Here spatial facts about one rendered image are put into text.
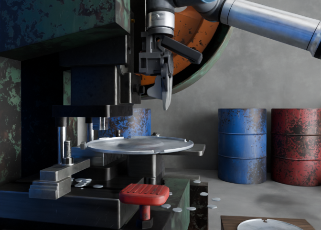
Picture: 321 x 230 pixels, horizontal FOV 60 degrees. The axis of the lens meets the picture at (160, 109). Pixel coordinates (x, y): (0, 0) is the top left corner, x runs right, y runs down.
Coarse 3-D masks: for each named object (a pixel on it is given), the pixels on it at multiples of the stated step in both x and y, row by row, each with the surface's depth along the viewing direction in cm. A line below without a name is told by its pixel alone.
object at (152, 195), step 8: (136, 184) 44; (144, 184) 45; (120, 192) 41; (128, 192) 40; (136, 192) 40; (144, 192) 40; (152, 192) 40; (160, 192) 40; (168, 192) 42; (120, 200) 40; (128, 200) 40; (136, 200) 39; (144, 200) 39; (152, 200) 39; (160, 200) 39; (144, 208) 41; (144, 216) 41
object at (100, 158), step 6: (72, 150) 73; (78, 150) 72; (84, 150) 72; (90, 150) 72; (72, 156) 73; (78, 156) 72; (84, 156) 72; (90, 156) 72; (96, 156) 71; (102, 156) 71; (108, 156) 74; (114, 156) 78; (120, 156) 83; (90, 162) 72; (96, 162) 71; (102, 162) 71; (108, 162) 74
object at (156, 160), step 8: (200, 144) 78; (176, 152) 67; (184, 152) 67; (192, 152) 67; (200, 152) 66; (128, 160) 72; (136, 160) 72; (144, 160) 71; (152, 160) 71; (160, 160) 77; (128, 168) 72; (136, 168) 72; (144, 168) 71; (152, 168) 71; (160, 168) 77; (136, 176) 72; (144, 176) 71; (152, 176) 71; (160, 176) 77; (152, 184) 71; (160, 184) 77
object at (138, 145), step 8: (136, 136) 91; (144, 136) 91; (152, 136) 90; (160, 136) 90; (88, 144) 76; (96, 144) 76; (104, 144) 76; (112, 144) 76; (120, 144) 73; (128, 144) 72; (136, 144) 72; (144, 144) 72; (152, 144) 72; (160, 144) 74; (168, 144) 76; (176, 144) 76; (184, 144) 76; (192, 144) 72; (104, 152) 64; (112, 152) 63; (120, 152) 62; (128, 152) 62; (136, 152) 62; (144, 152) 62; (152, 152) 62; (160, 152) 64; (168, 152) 64
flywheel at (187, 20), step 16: (176, 16) 111; (192, 16) 110; (176, 32) 111; (192, 32) 110; (208, 32) 105; (192, 48) 106; (208, 48) 111; (176, 64) 108; (192, 64) 109; (144, 80) 110
